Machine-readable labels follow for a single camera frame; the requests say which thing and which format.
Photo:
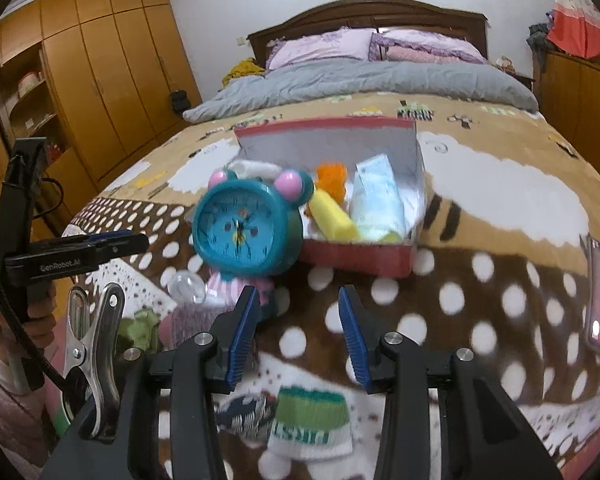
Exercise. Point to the metal spring clip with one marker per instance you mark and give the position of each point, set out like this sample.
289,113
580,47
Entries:
100,335

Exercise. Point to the pink beauty sponge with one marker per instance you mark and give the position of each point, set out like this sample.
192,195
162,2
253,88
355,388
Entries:
163,334

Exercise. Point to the yellow sponge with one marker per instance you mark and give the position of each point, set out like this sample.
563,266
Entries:
332,217

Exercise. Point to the blue face mask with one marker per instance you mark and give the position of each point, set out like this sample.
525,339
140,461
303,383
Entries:
377,195

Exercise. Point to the wooden wardrobe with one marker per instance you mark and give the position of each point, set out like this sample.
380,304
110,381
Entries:
130,60

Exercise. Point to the black bag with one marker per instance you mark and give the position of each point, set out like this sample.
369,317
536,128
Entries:
180,101

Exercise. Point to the grey duvet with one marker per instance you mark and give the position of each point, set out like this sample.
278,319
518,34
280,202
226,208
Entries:
380,82

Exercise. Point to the navy patterned cloth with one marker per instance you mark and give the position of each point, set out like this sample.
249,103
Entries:
245,417

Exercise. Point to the dark clothes pile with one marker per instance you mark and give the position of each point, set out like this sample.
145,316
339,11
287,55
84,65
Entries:
539,37

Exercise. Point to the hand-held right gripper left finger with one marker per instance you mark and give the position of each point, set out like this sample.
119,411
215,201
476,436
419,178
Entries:
242,340

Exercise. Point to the green ribbon bow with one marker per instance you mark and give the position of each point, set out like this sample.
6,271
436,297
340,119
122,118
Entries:
140,327

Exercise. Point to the yellow cloth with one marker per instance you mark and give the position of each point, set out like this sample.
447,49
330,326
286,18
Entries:
242,71

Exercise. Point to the plain lilac pillow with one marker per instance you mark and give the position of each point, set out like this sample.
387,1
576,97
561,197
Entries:
320,47

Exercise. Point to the purple knit sock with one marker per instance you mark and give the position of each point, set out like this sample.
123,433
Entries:
195,322

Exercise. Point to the dark wooden headboard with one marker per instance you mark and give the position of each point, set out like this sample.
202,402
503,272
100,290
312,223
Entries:
380,10

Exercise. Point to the dark wooden nightstand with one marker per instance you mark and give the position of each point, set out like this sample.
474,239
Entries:
522,82

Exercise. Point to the red cardboard box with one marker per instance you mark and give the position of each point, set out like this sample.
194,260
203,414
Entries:
360,257

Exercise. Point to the white storage box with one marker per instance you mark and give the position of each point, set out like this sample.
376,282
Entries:
30,84

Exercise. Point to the wooden dresser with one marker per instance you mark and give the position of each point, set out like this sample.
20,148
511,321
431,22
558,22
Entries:
580,100

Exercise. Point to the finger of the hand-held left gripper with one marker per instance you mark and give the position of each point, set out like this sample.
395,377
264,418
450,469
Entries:
125,247
105,234

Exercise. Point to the orange fuzzy cloth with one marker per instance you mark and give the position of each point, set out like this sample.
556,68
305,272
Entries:
332,177

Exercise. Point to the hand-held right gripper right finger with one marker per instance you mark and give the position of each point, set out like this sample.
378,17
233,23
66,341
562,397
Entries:
355,340

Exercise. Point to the white sock with green band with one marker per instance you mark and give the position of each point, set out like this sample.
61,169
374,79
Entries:
310,420

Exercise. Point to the person's left forearm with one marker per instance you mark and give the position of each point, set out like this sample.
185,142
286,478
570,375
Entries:
10,420

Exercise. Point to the teal alarm clock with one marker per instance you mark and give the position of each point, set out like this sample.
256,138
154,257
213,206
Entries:
240,230

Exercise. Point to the purple patterned pillow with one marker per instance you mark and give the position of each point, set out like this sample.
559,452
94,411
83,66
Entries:
430,47

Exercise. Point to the floral curtain with red hem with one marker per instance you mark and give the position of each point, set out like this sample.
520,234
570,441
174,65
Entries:
575,30

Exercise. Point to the spotted sheep printed blanket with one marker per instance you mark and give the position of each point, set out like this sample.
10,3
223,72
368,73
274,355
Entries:
480,200

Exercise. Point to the small nightstand ornament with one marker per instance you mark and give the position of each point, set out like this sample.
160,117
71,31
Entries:
505,63

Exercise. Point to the clear plastic ball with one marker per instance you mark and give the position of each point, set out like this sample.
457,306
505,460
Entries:
187,287

